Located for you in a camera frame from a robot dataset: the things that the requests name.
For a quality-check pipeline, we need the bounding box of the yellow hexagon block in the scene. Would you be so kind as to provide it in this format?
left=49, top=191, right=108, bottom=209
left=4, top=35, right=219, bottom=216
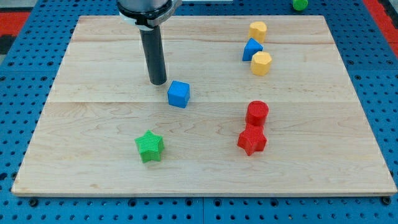
left=250, top=51, right=272, bottom=76

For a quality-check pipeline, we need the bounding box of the blue triangular block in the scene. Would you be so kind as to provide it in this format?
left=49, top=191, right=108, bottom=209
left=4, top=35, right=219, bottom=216
left=242, top=38, right=263, bottom=61

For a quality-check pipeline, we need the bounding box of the red cylinder block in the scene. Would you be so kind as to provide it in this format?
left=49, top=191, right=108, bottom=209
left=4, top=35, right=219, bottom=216
left=245, top=101, right=269, bottom=126

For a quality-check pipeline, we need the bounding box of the blue cube block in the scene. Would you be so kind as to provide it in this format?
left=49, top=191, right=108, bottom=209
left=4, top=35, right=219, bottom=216
left=167, top=80, right=190, bottom=108

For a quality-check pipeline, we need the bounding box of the red star block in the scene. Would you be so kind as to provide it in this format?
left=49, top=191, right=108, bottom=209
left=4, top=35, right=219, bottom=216
left=237, top=123, right=267, bottom=156

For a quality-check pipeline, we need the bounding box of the green star block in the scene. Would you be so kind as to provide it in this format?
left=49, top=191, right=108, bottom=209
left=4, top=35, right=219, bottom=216
left=134, top=130, right=164, bottom=163

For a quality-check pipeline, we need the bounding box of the green round block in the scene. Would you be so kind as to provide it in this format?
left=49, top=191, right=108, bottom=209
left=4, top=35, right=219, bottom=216
left=292, top=0, right=308, bottom=11

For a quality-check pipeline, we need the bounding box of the light wooden board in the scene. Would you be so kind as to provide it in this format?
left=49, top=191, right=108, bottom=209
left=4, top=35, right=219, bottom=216
left=12, top=16, right=397, bottom=197

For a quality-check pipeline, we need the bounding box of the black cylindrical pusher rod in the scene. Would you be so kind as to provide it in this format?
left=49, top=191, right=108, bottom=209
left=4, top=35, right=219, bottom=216
left=140, top=26, right=167, bottom=85

